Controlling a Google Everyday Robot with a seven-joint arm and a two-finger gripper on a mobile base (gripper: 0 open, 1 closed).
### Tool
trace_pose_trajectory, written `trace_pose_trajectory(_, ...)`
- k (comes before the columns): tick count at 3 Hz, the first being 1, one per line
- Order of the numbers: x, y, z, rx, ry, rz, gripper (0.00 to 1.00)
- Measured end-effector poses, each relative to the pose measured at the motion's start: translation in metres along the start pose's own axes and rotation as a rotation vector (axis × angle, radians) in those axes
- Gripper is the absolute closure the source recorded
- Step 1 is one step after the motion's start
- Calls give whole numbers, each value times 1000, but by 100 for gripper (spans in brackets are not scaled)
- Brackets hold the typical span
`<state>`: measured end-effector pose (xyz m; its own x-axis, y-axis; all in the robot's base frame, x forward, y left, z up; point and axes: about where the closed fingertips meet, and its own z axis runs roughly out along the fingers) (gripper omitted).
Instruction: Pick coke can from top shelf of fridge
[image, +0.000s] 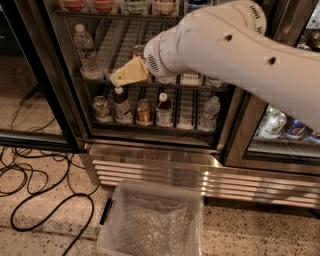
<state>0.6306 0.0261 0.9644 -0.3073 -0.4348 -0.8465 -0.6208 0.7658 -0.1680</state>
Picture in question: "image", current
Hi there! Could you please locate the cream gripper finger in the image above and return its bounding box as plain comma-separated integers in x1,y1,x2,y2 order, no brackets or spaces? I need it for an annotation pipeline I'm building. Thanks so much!
110,71,125,87

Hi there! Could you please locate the red coke can top shelf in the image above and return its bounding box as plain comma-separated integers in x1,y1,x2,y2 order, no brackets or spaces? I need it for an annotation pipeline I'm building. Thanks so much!
92,0,114,13

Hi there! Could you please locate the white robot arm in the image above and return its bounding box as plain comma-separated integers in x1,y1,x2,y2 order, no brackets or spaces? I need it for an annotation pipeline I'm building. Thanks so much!
110,0,320,129

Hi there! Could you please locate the red coca cola can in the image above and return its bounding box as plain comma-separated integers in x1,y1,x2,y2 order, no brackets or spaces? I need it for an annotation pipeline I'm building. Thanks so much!
130,44,145,60

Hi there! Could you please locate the clear water bottle middle shelf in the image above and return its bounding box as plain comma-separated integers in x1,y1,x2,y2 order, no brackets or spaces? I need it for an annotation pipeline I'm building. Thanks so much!
74,24,100,72

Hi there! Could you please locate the white green soda can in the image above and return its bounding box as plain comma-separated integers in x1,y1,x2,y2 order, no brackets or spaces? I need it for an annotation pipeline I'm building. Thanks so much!
155,76,176,84

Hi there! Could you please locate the green white can bottom shelf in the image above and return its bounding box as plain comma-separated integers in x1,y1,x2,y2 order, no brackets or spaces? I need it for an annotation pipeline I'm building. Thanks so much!
93,96,112,123

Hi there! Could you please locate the stainless steel fridge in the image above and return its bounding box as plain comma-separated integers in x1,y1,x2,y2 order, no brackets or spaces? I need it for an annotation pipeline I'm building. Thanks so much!
42,0,320,209

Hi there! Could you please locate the green label can top shelf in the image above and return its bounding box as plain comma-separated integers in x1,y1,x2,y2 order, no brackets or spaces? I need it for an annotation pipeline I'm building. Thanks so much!
123,0,147,15

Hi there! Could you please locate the orange label can top shelf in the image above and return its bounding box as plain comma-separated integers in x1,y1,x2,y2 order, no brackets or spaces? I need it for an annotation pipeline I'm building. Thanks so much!
153,0,176,15

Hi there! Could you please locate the open glass fridge door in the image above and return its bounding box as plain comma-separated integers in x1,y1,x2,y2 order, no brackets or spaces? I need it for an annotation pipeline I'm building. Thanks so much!
0,0,83,153

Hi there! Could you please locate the red can top shelf left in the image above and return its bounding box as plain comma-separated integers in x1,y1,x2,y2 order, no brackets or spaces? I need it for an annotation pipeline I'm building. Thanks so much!
63,0,85,11

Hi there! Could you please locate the blue can top shelf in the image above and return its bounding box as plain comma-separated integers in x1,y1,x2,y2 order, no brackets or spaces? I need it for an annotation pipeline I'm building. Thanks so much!
184,0,212,14

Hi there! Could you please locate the closed glass fridge door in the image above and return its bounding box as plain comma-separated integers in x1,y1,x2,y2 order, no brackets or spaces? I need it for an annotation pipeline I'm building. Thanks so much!
225,0,320,175

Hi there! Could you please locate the white green can right compartment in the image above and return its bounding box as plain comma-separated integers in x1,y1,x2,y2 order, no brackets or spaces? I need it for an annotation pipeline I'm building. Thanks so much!
258,105,287,139

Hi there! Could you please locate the blue pepsi can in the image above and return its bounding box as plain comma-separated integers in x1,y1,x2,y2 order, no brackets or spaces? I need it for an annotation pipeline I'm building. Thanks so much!
306,129,320,144
284,119,306,140

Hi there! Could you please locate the brown tea bottle white cap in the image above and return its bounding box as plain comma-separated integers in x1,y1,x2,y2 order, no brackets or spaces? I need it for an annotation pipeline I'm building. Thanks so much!
113,87,133,124

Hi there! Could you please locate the dark tea bottle white cap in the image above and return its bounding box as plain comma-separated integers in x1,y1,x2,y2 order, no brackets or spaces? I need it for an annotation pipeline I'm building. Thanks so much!
156,93,173,127

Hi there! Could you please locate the small clear water bottle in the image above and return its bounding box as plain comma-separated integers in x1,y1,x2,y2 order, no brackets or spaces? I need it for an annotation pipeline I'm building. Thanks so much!
198,96,221,131

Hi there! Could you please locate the clear plastic bin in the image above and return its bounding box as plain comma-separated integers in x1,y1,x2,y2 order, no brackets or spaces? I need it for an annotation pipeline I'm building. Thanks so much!
97,180,203,256

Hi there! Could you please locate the bubble wrap sheet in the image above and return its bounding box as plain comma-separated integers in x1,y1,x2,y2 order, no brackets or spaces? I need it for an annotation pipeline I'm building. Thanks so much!
115,197,191,256

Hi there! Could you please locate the black cable on floor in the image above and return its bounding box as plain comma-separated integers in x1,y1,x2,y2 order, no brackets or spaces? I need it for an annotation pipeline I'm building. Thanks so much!
0,56,100,256

